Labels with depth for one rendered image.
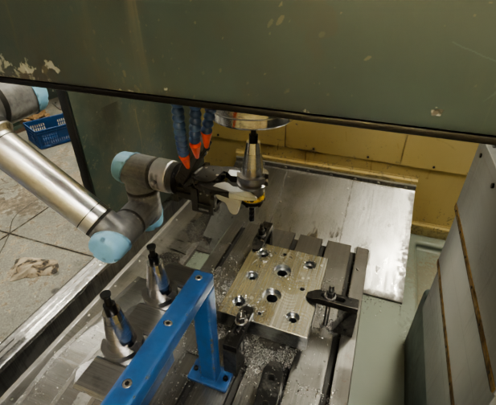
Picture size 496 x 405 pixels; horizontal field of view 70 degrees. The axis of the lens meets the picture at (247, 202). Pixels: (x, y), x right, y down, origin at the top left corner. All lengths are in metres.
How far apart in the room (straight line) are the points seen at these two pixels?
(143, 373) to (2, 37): 0.44
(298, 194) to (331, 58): 1.49
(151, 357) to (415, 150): 1.42
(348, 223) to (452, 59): 1.43
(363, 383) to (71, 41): 1.19
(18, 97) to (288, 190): 1.21
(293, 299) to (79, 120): 0.82
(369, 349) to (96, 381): 0.98
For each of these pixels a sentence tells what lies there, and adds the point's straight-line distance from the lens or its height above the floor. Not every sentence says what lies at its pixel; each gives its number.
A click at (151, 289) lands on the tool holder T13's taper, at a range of 0.65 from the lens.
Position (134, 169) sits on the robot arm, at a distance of 0.83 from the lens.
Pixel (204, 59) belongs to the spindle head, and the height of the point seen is 1.65.
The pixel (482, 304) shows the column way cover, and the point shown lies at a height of 1.26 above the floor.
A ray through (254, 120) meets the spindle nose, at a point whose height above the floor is 1.51.
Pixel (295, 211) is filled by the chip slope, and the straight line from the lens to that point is 1.69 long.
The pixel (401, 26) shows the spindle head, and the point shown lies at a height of 1.68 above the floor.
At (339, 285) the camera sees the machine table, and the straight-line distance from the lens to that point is 1.15.
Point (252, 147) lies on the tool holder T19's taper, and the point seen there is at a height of 1.43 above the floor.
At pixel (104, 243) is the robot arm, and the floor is 1.24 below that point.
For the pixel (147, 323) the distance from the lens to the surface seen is 0.64.
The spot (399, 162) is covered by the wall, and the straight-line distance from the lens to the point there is 1.76.
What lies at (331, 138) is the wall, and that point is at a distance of 1.73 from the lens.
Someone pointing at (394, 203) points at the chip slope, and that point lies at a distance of 1.75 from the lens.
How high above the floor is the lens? 1.71
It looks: 33 degrees down
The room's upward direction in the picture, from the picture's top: straight up
